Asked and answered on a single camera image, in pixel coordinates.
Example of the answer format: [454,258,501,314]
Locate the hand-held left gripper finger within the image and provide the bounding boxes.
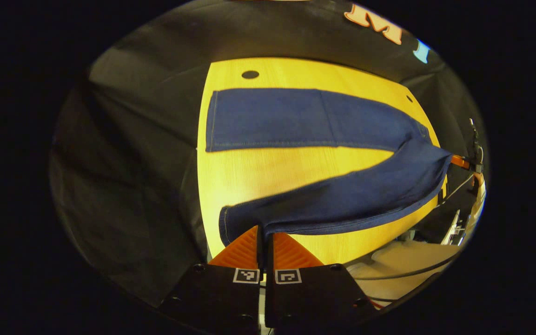
[158,225,265,334]
[265,232,380,329]

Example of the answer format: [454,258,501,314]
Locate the blue denim jeans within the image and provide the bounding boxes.
[205,88,454,248]

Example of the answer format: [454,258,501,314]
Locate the black backdrop cloth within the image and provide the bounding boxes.
[49,0,487,308]

